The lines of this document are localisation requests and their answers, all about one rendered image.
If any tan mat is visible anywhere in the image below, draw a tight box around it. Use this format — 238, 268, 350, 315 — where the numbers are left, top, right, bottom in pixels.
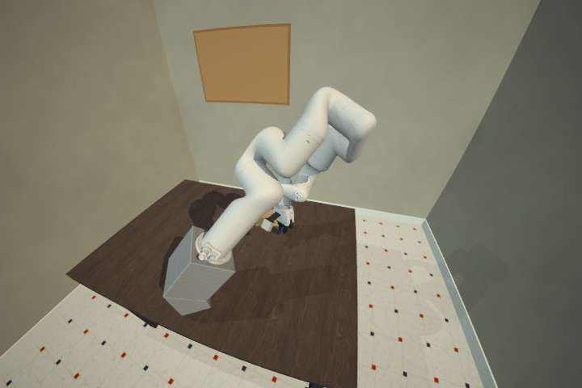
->
256, 209, 279, 226

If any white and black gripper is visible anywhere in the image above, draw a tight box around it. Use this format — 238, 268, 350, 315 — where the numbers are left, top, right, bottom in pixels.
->
273, 206, 294, 234

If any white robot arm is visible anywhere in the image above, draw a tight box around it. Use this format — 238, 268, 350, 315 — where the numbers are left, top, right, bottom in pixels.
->
196, 86, 376, 264

